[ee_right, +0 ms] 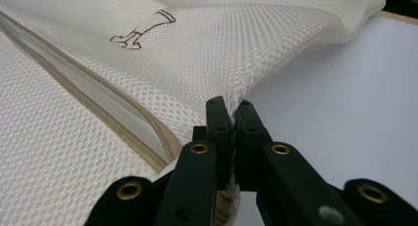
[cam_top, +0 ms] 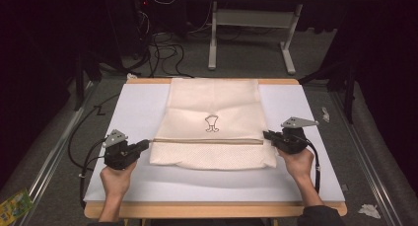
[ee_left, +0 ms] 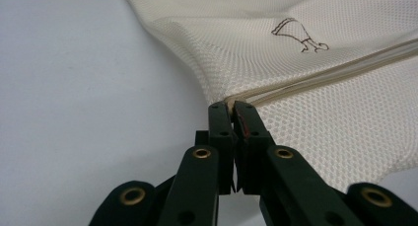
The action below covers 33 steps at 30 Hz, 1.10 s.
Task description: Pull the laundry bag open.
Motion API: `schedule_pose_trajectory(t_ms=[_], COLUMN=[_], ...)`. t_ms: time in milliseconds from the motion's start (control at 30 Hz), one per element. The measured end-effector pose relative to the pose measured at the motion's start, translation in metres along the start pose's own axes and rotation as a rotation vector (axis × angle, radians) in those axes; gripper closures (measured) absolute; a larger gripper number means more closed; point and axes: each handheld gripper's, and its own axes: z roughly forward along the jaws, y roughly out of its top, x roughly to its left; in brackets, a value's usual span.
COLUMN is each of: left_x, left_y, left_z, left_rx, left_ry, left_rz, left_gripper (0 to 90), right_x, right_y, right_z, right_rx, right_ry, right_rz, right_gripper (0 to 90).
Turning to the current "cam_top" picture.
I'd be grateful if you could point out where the crumpled white paper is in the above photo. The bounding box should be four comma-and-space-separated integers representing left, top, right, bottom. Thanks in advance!
357, 203, 383, 220

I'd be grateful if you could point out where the black metal stand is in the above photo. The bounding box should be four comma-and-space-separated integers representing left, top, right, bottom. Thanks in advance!
298, 58, 359, 125
72, 49, 104, 113

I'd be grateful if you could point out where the person's left hand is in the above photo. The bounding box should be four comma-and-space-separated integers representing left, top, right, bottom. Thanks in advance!
99, 160, 138, 201

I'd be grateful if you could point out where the white table mat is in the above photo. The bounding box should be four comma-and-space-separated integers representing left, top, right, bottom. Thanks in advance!
83, 83, 346, 203

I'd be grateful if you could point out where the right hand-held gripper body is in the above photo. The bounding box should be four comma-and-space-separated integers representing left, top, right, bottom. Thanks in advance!
275, 115, 320, 155

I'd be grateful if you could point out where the white metal desk frame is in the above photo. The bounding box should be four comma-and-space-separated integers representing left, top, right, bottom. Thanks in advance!
207, 0, 304, 76

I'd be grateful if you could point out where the metal floor rail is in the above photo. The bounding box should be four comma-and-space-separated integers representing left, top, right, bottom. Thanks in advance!
12, 80, 101, 226
329, 90, 397, 226

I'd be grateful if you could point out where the cream mesh laundry bag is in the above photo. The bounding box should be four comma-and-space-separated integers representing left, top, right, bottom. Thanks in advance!
149, 77, 278, 172

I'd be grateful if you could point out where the person's right hand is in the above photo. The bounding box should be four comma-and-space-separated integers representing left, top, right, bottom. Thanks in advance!
277, 147, 315, 185

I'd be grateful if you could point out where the green printed packet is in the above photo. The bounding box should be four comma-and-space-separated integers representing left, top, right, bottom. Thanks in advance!
0, 188, 35, 226

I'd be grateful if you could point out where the tangle of black floor cables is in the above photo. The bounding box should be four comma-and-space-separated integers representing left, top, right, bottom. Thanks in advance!
132, 8, 195, 79

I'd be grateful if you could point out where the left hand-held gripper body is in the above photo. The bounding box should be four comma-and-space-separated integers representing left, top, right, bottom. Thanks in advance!
102, 128, 140, 172

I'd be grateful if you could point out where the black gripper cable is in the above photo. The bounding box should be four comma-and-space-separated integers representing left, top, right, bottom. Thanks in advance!
67, 93, 121, 210
300, 135, 321, 194

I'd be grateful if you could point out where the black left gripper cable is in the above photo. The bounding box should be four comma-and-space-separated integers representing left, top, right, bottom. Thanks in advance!
67, 93, 121, 210

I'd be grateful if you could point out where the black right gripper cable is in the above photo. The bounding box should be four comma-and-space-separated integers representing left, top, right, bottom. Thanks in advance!
300, 135, 321, 194

